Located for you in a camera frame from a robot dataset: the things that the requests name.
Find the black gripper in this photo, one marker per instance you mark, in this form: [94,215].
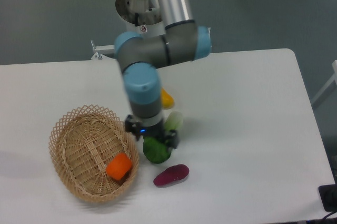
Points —
[157,131]

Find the orange toy fruit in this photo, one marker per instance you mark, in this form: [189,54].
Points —
[119,166]

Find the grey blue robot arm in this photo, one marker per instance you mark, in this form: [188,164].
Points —
[140,57]

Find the woven wicker basket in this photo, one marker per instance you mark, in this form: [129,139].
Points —
[82,143]

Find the green toy bok choy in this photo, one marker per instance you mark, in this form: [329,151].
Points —
[155,150]

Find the yellow toy mango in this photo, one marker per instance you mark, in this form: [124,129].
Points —
[166,100]

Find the purple toy sweet potato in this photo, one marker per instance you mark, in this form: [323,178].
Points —
[171,175]

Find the black device at table edge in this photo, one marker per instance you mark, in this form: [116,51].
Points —
[328,197]

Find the white pedestal base frame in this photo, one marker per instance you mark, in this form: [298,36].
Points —
[101,50]

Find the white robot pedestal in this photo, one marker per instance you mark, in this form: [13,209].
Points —
[141,16]

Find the white frame right edge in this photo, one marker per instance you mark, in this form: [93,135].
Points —
[326,90]

